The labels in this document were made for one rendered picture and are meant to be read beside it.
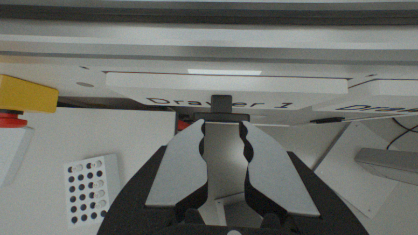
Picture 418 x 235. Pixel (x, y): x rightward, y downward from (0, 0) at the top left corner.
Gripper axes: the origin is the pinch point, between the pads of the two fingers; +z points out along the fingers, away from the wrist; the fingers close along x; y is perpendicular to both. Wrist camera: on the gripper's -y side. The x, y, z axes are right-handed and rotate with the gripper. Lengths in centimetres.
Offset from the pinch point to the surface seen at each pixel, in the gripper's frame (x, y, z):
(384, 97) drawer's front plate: 19.0, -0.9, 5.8
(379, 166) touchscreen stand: 98, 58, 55
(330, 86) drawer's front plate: 12.2, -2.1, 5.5
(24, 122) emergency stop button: -31.1, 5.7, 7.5
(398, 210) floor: 126, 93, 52
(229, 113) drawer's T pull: 1.1, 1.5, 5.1
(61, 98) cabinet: -42.7, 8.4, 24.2
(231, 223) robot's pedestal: 11, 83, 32
